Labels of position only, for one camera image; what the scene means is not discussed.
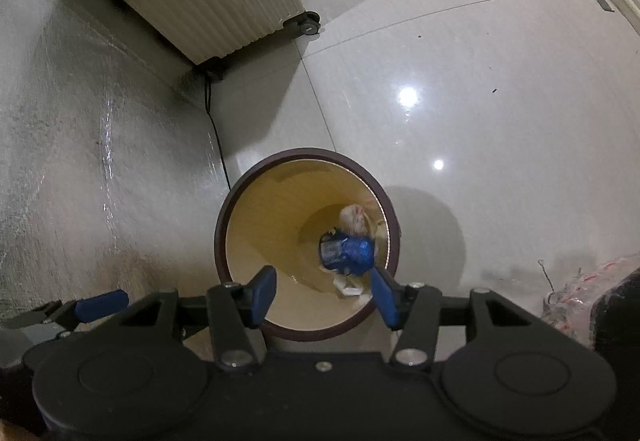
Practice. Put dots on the brown round waste bin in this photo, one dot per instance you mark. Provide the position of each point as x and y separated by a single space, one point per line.
250 221

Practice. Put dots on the clear plastic bag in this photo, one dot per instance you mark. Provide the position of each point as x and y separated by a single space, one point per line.
570 301

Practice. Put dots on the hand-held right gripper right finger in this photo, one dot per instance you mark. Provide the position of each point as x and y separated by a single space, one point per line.
384 297

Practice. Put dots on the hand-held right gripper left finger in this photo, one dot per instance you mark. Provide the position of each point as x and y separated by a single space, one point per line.
263 295

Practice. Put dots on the white crumpled tissue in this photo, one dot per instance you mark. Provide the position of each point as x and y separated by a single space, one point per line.
352 290

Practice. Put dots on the pinkish crumpled paper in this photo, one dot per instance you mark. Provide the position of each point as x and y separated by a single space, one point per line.
354 217

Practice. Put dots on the black bag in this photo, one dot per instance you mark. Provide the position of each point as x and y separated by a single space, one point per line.
617 316

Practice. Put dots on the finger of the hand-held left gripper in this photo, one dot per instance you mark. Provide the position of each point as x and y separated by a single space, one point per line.
100 305

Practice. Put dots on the blue snack packet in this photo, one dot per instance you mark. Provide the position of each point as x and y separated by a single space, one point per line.
352 253

